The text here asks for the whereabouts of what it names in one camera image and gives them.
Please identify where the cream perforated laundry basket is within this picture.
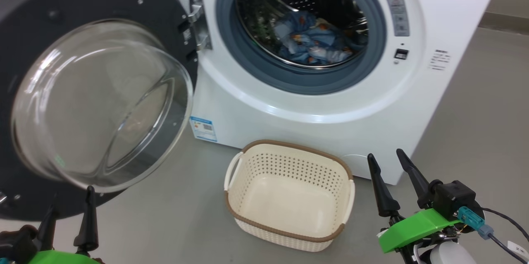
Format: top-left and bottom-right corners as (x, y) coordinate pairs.
(224, 140), (356, 252)

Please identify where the round black glass washer door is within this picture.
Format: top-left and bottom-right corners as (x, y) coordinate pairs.
(0, 0), (199, 221)

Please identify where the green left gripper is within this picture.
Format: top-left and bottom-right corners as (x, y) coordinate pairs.
(27, 186), (102, 264)

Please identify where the blue cartoon print garment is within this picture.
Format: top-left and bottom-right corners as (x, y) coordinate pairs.
(273, 10), (319, 50)
(289, 24), (368, 65)

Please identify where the white cable tag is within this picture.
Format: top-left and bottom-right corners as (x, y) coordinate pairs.
(508, 240), (529, 258)

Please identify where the thin black cable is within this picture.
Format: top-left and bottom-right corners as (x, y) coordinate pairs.
(479, 207), (529, 242)

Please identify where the white front-load washing machine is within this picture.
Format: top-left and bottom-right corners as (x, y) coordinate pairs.
(143, 0), (507, 186)

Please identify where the silver door hinge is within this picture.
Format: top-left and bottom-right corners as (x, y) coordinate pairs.
(188, 0), (212, 51)

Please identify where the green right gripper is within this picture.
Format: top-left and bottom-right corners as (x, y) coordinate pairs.
(367, 149), (461, 264)

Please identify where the blue energy label sticker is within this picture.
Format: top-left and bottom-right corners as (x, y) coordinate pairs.
(189, 116), (218, 143)

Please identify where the grey warning label sticker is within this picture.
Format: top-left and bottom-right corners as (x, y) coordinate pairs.
(386, 0), (410, 37)

